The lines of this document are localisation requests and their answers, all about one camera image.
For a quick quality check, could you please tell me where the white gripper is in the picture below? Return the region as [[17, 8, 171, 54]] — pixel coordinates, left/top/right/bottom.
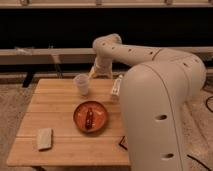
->
[[89, 58, 113, 78]]

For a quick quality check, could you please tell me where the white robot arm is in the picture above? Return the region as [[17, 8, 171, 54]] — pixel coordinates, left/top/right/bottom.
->
[[93, 34, 206, 171]]

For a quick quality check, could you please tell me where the white rectangular remote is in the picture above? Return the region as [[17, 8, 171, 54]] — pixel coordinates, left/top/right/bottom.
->
[[111, 75, 123, 96]]

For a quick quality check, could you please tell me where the brown bottle on plate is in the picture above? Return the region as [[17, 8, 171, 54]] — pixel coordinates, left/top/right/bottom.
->
[[85, 108, 93, 130]]

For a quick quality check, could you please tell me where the orange round plate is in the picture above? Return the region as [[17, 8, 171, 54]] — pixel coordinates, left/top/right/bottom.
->
[[73, 101, 108, 133]]

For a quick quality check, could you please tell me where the small black object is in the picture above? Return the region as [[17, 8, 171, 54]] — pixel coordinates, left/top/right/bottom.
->
[[119, 136, 128, 150]]

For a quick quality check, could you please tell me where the white folded cloth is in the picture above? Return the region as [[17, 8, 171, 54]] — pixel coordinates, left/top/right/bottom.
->
[[36, 128, 53, 151]]

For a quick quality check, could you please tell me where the grey horizontal rail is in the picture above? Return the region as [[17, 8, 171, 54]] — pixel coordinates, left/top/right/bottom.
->
[[0, 44, 213, 67]]

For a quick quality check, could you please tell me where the black rail support leg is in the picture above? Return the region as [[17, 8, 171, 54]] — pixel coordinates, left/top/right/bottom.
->
[[22, 71, 35, 88]]

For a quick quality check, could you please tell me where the black floor cable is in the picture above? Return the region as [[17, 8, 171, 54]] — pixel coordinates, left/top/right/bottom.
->
[[186, 94, 213, 171]]

